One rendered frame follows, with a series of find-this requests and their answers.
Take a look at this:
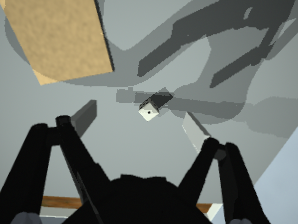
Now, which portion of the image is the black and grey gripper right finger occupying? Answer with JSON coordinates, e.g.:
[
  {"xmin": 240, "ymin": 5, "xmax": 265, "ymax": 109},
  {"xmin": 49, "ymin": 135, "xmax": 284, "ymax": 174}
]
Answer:
[{"xmin": 159, "ymin": 112, "xmax": 271, "ymax": 224}]

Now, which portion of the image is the white die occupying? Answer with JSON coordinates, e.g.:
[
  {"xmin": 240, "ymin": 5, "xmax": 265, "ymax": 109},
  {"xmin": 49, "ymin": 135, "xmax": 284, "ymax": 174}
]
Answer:
[{"xmin": 139, "ymin": 98, "xmax": 159, "ymax": 121}]

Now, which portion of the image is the tan rectangular mat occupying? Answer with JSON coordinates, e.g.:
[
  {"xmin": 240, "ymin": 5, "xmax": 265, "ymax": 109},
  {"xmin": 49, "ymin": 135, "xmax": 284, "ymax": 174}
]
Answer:
[{"xmin": 0, "ymin": 0, "xmax": 113, "ymax": 85}]

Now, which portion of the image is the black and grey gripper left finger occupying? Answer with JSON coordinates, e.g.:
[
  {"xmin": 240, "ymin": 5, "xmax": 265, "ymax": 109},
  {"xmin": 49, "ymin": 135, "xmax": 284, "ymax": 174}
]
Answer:
[{"xmin": 0, "ymin": 99, "xmax": 132, "ymax": 224}]

